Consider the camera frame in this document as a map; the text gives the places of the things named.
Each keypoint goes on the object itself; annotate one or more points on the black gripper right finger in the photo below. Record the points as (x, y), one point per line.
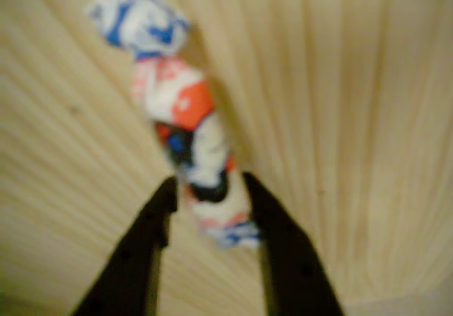
(293, 270)

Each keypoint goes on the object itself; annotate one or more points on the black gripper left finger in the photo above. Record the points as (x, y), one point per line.
(136, 266)

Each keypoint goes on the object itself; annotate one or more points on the small red white object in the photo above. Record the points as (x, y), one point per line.
(177, 93)

